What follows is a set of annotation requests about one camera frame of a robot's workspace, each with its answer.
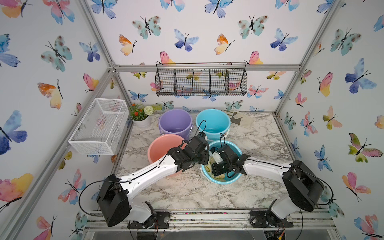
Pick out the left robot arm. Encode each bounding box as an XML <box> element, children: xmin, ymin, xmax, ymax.
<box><xmin>97</xmin><ymin>136</ymin><xmax>210</xmax><ymax>228</ymax></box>

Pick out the purple plastic bucket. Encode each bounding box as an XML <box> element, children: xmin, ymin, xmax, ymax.
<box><xmin>159</xmin><ymin>109</ymin><xmax>193</xmax><ymax>140</ymax></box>

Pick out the teal plastic bucket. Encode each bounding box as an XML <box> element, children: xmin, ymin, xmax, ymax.
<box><xmin>196</xmin><ymin>109</ymin><xmax>231</xmax><ymax>142</ymax></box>
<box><xmin>200</xmin><ymin>141</ymin><xmax>243</xmax><ymax>185</ymax></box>

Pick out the black wire wall basket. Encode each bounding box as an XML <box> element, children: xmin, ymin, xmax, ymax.
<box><xmin>153</xmin><ymin>62</ymin><xmax>248</xmax><ymax>97</ymax></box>

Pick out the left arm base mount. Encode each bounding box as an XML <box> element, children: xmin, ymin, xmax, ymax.
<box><xmin>128</xmin><ymin>212</ymin><xmax>171</xmax><ymax>230</ymax></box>

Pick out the pink plastic bucket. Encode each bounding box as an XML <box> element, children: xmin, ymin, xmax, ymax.
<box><xmin>147</xmin><ymin>134</ymin><xmax>184</xmax><ymax>164</ymax></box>

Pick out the aluminium front rail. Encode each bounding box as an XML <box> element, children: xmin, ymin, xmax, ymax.
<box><xmin>83</xmin><ymin>209</ymin><xmax>338</xmax><ymax>232</ymax></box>

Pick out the beige patterned folded cloth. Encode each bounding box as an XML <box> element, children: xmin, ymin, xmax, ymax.
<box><xmin>223</xmin><ymin>111</ymin><xmax>254</xmax><ymax>129</ymax></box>

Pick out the potted flower plant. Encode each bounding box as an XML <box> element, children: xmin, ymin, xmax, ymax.
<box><xmin>129</xmin><ymin>104</ymin><xmax>155</xmax><ymax>130</ymax></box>

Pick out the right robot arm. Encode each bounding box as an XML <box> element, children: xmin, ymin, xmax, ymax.
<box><xmin>210</xmin><ymin>145</ymin><xmax>325</xmax><ymax>226</ymax></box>

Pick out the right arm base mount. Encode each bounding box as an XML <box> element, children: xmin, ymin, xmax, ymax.
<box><xmin>250</xmin><ymin>210</ymin><xmax>294</xmax><ymax>228</ymax></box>

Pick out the yellow microfiber cloth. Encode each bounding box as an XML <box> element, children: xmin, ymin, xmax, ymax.
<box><xmin>204</xmin><ymin>157</ymin><xmax>226</xmax><ymax>182</ymax></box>

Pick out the white wire mesh basket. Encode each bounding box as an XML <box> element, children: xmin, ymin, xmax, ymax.
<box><xmin>69</xmin><ymin>98</ymin><xmax>129</xmax><ymax>156</ymax></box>

